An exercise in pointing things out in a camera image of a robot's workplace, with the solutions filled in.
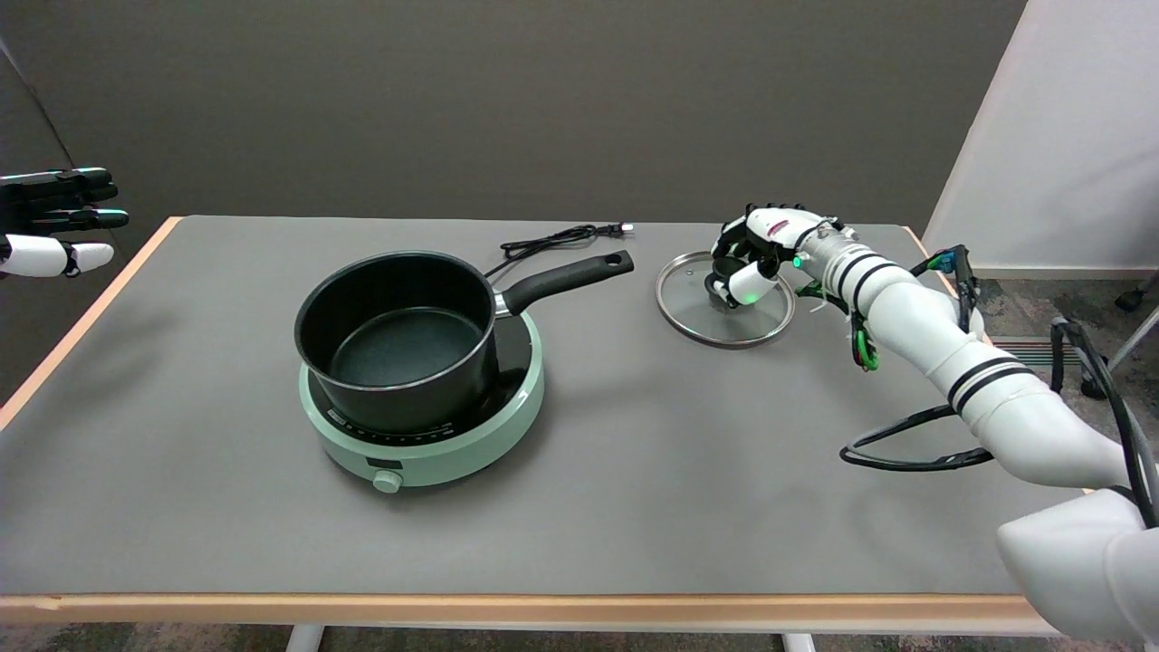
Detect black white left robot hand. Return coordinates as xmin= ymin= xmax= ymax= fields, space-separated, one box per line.
xmin=0 ymin=168 xmax=130 ymax=280

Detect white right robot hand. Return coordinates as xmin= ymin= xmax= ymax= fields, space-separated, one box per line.
xmin=709 ymin=204 xmax=829 ymax=309

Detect glass pot lid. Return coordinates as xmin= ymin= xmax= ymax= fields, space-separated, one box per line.
xmin=656 ymin=251 xmax=796 ymax=349

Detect floor vent grille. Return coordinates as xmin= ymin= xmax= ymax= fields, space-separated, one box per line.
xmin=991 ymin=337 xmax=1101 ymax=370

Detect black chair caster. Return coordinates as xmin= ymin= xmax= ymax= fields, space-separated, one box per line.
xmin=1115 ymin=272 xmax=1159 ymax=313

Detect green induction cooker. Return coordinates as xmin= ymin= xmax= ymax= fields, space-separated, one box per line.
xmin=299 ymin=312 xmax=546 ymax=494

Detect grey chair leg with caster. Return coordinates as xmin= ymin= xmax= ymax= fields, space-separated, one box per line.
xmin=1080 ymin=308 xmax=1159 ymax=401

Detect black wire with green connector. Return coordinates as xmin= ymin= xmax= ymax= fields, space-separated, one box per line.
xmin=797 ymin=279 xmax=881 ymax=373

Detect thin wires with blue connector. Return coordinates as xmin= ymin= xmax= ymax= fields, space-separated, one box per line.
xmin=910 ymin=243 xmax=984 ymax=336

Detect black power cord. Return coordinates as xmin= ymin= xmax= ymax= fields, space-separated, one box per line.
xmin=483 ymin=222 xmax=635 ymax=280

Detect thick black robot cable loop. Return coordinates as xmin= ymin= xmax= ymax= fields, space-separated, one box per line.
xmin=838 ymin=317 xmax=1159 ymax=531

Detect black saucepan with handle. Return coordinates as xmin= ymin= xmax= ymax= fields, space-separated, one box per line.
xmin=293 ymin=250 xmax=635 ymax=434

